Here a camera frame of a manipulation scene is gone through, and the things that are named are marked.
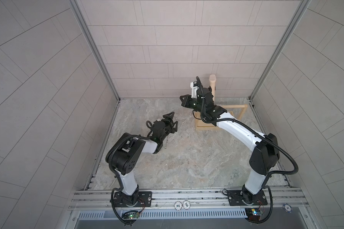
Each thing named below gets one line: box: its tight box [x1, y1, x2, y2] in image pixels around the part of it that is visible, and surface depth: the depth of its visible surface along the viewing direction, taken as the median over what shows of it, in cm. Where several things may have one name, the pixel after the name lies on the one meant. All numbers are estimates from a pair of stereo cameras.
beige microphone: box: [208, 73, 217, 103], surface depth 96 cm
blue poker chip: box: [282, 203, 293, 214], surface depth 70 cm
